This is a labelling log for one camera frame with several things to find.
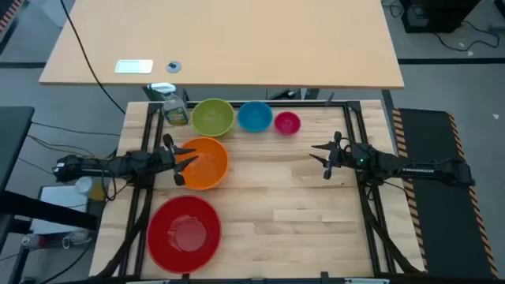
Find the orange plastic bowl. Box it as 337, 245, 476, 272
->
175, 136, 230, 191

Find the black computer tower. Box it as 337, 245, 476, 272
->
399, 0, 483, 35

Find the black diagonal bar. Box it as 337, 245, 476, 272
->
0, 190, 99, 232

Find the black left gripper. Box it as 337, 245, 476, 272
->
151, 133, 200, 187

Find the black hazard-striped floor mat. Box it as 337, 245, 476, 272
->
391, 107, 500, 279

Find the green plastic bowl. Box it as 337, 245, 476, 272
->
191, 98, 237, 138

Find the black floor cable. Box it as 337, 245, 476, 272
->
432, 19, 503, 53

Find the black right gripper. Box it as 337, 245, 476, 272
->
308, 131, 358, 181

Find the red plastic bowl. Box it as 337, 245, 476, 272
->
146, 195, 223, 275

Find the white round cap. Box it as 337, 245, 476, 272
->
74, 176, 94, 196

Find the beige wooden desk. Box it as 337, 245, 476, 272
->
38, 0, 406, 90

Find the white box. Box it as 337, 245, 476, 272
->
30, 185, 90, 236

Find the blue plastic bowl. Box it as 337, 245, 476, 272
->
237, 101, 274, 133

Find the white rectangular card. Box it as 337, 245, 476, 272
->
114, 59, 155, 75

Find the clear spray bottle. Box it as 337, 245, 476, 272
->
147, 82, 190, 127

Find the black metal table frame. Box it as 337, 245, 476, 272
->
96, 99, 427, 283

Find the black side table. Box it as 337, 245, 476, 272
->
0, 105, 36, 192

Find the long black cable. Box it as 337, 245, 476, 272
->
59, 0, 126, 115

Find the pink plastic bowl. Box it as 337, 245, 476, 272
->
274, 110, 302, 136

